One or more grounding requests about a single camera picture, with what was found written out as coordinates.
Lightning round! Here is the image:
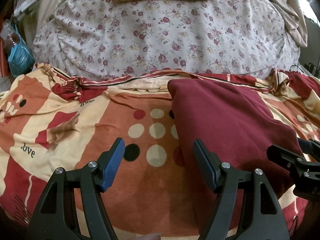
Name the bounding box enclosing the red and cream patterned blanket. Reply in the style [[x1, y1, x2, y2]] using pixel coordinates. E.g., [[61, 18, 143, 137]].
[[0, 64, 320, 240]]

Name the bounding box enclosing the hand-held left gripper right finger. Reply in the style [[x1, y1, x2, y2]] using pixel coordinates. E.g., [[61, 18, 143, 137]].
[[192, 139, 288, 240]]

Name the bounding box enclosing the blue plastic bag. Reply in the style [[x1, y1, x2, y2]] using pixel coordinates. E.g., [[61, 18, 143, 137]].
[[7, 22, 35, 75]]

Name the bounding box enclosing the clear plastic packet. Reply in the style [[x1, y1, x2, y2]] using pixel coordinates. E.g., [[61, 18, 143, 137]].
[[12, 0, 40, 18]]

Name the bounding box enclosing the floral bed sheet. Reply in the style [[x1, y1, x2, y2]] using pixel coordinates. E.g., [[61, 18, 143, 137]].
[[32, 0, 302, 79]]

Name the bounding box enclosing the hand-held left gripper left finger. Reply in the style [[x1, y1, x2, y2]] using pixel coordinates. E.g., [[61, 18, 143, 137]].
[[26, 137, 125, 240]]

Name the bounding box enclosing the maroon garment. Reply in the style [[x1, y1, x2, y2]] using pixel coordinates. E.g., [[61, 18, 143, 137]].
[[167, 79, 308, 200]]

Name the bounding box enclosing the beige cloth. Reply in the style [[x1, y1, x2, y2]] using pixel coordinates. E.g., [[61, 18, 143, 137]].
[[255, 0, 309, 47]]

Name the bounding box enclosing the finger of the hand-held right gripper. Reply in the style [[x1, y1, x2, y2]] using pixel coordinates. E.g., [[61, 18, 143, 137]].
[[296, 137, 320, 159], [266, 144, 307, 167]]

